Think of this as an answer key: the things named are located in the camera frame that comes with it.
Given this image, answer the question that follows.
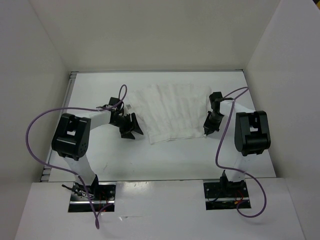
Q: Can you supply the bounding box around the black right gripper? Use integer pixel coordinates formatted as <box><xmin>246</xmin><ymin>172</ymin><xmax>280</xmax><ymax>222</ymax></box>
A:
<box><xmin>204</xmin><ymin>111</ymin><xmax>225</xmax><ymax>136</ymax></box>

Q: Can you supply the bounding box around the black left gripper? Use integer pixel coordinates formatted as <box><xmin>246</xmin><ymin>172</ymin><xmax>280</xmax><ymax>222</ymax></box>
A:
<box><xmin>110</xmin><ymin>112</ymin><xmax>143</xmax><ymax>140</ymax></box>

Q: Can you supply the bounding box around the white pleated skirt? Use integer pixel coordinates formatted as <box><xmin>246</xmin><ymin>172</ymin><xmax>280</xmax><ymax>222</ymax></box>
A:
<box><xmin>127</xmin><ymin>83</ymin><xmax>211</xmax><ymax>145</ymax></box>

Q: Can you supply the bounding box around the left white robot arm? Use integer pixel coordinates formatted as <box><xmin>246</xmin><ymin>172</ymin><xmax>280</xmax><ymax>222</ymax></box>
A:
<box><xmin>51</xmin><ymin>97</ymin><xmax>144</xmax><ymax>200</ymax></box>

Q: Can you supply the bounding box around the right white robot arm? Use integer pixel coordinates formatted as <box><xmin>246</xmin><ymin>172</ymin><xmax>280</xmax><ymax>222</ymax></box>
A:
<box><xmin>203</xmin><ymin>92</ymin><xmax>271</xmax><ymax>197</ymax></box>

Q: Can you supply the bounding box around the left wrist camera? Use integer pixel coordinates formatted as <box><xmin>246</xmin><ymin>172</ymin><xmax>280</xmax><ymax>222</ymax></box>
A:
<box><xmin>125</xmin><ymin>104</ymin><xmax>133</xmax><ymax>110</ymax></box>

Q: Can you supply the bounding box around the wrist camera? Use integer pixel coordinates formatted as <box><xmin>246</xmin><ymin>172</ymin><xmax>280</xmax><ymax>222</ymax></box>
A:
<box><xmin>125</xmin><ymin>104</ymin><xmax>133</xmax><ymax>110</ymax></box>
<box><xmin>209</xmin><ymin>91</ymin><xmax>223</xmax><ymax>110</ymax></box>

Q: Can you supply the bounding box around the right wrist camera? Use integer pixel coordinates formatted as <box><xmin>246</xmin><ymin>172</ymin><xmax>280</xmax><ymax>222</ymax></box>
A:
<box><xmin>209</xmin><ymin>91</ymin><xmax>223</xmax><ymax>110</ymax></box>

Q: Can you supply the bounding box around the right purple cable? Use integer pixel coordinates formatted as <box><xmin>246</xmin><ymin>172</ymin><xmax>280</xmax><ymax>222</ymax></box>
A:
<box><xmin>215</xmin><ymin>86</ymin><xmax>268</xmax><ymax>218</ymax></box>

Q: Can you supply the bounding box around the purple cable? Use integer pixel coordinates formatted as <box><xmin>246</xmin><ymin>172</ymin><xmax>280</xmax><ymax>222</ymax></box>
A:
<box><xmin>26</xmin><ymin>84</ymin><xmax>129</xmax><ymax>230</ymax></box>
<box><xmin>215</xmin><ymin>86</ymin><xmax>268</xmax><ymax>218</ymax></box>

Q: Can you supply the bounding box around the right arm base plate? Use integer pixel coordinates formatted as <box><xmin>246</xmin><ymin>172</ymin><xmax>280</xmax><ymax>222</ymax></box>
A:
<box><xmin>203</xmin><ymin>181</ymin><xmax>251</xmax><ymax>211</ymax></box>

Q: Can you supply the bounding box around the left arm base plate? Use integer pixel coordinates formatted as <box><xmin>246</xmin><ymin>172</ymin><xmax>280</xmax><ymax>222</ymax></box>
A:
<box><xmin>61</xmin><ymin>182</ymin><xmax>116</xmax><ymax>213</ymax></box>

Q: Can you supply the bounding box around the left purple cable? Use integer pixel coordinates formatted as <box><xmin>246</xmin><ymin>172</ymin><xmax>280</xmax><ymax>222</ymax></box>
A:
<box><xmin>26</xmin><ymin>84</ymin><xmax>129</xmax><ymax>230</ymax></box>

